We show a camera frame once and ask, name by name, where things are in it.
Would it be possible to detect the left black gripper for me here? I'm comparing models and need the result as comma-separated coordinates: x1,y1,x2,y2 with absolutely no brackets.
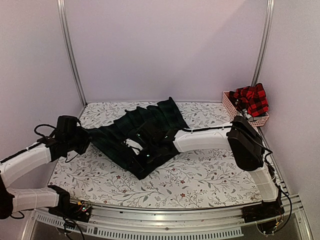
65,125,92,155

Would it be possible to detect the dark green plaid skirt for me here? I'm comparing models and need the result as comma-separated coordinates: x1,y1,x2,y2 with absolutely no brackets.
87,97,189,180

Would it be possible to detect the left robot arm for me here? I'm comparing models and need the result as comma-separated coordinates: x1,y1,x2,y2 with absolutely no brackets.
0,115,92,223

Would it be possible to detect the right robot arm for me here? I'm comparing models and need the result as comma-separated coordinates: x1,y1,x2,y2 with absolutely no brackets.
124,116,283,218

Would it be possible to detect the floral patterned table mat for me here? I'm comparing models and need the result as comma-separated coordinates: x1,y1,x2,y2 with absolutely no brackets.
48,100,282,210

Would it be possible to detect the pink plastic basket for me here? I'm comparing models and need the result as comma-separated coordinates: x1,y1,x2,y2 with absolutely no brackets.
222,91,270,127

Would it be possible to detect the grey white plaid cloth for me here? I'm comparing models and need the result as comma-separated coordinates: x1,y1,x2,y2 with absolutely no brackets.
236,109,255,122

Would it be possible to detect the red black plaid shirt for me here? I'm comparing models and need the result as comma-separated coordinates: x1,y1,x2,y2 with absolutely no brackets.
228,83,269,117

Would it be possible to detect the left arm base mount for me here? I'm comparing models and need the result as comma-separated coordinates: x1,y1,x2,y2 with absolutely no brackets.
48,185,92,223

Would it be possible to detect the front aluminium rail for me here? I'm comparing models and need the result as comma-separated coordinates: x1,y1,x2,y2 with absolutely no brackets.
21,192,313,240

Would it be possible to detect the left aluminium frame post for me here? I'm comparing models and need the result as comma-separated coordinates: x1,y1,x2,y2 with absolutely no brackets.
56,0,88,107

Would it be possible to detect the aluminium frame post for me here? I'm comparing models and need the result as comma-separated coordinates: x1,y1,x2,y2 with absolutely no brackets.
56,0,88,107
251,0,275,87

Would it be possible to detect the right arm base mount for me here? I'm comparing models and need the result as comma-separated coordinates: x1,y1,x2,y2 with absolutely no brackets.
241,201,285,235

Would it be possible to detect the right aluminium frame post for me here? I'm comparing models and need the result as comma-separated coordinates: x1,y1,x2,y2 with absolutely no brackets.
251,0,275,87

